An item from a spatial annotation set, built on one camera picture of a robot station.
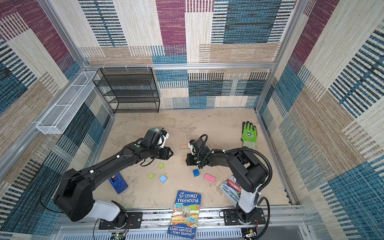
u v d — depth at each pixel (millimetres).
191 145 886
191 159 838
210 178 853
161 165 907
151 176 871
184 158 943
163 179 848
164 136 787
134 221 733
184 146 984
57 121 704
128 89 1093
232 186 813
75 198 418
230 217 735
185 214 728
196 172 890
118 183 798
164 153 747
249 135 1032
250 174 487
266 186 491
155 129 997
